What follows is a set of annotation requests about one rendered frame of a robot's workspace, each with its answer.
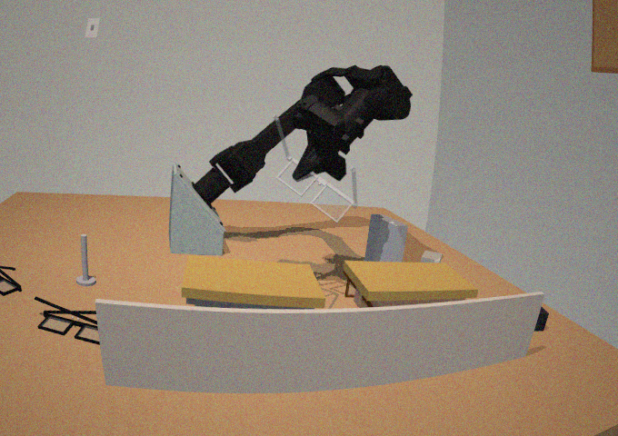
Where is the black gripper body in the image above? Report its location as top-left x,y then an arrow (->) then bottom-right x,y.
305,102 -> 368,181

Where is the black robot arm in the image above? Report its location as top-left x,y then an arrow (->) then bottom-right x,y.
192,65 -> 412,209

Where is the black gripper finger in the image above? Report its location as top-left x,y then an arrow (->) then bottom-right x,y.
313,159 -> 338,174
293,129 -> 336,180

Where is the white curved panel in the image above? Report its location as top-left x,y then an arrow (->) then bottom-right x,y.
95,292 -> 545,394

